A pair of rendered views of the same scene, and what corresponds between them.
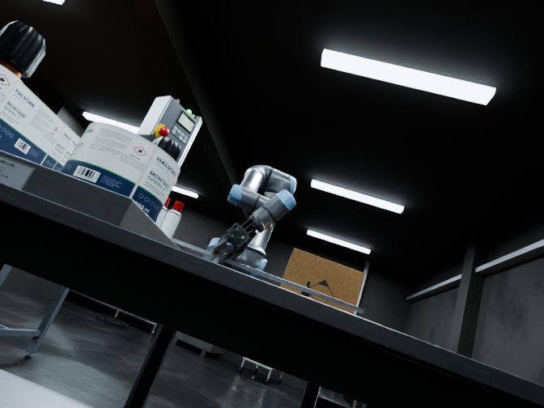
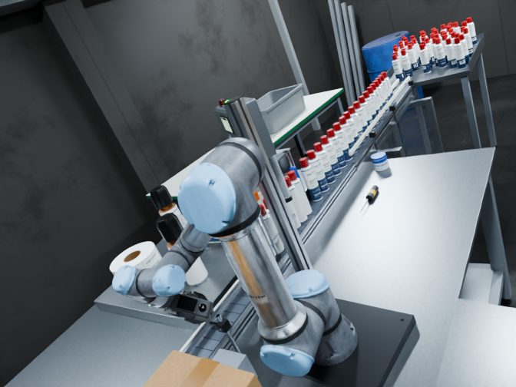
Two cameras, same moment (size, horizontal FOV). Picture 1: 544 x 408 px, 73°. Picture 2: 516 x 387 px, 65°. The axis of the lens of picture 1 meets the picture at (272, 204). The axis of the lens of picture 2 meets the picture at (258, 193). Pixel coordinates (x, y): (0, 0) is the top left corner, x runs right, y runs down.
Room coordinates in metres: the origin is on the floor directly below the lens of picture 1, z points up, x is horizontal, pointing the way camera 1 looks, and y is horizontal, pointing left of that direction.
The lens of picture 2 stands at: (2.16, -0.54, 1.69)
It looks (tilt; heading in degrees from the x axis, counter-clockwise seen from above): 22 degrees down; 129
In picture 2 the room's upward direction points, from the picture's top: 24 degrees counter-clockwise
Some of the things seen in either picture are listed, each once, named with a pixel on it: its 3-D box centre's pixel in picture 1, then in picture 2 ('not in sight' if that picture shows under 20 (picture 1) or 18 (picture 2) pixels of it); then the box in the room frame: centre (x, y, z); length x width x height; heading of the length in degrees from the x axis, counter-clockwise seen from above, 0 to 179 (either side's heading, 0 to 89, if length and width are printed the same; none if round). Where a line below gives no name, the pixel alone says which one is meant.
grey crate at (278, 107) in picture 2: not in sight; (272, 111); (0.27, 2.45, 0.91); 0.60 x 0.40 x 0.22; 82
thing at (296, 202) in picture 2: not in sight; (293, 200); (1.31, 0.72, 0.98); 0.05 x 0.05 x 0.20
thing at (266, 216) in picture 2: not in sight; (269, 229); (1.29, 0.52, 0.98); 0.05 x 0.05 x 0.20
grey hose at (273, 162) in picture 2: not in sight; (277, 175); (1.39, 0.56, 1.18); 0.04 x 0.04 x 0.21
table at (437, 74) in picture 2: not in sight; (442, 116); (1.54, 2.75, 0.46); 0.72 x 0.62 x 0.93; 86
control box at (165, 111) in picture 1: (168, 128); (244, 130); (1.38, 0.50, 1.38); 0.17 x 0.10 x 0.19; 141
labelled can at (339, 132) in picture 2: not in sight; (342, 142); (1.34, 1.26, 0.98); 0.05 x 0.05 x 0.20
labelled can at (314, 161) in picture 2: not in sight; (317, 171); (1.32, 0.96, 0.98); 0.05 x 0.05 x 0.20
